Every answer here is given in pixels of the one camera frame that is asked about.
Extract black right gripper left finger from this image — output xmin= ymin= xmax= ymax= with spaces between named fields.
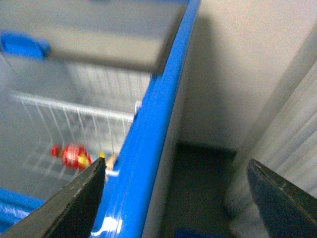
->
xmin=1 ymin=158 xmax=106 ymax=238

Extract white chest freezer blue trim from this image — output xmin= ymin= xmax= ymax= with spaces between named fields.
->
xmin=0 ymin=0 xmax=200 ymax=238

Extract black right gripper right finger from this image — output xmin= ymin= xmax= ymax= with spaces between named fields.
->
xmin=247 ymin=159 xmax=317 ymax=238

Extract blue lid handle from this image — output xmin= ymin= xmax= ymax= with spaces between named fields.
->
xmin=0 ymin=31 xmax=51 ymax=59

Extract white wire freezer basket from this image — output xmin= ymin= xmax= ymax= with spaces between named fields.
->
xmin=9 ymin=64 xmax=152 ymax=182

